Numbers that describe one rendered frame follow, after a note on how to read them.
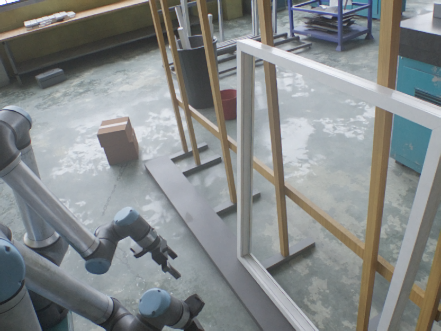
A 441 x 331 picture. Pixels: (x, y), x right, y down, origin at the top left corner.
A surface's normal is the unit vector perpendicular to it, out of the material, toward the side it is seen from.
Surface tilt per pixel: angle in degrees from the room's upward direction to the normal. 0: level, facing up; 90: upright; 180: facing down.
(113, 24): 90
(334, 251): 0
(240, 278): 0
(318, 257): 0
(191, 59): 94
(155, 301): 19
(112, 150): 90
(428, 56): 90
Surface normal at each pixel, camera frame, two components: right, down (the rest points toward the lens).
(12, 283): 0.72, 0.15
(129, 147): 0.19, 0.50
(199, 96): -0.07, 0.60
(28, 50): 0.47, 0.41
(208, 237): -0.15, -0.84
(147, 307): -0.36, -0.63
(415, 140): -0.87, 0.36
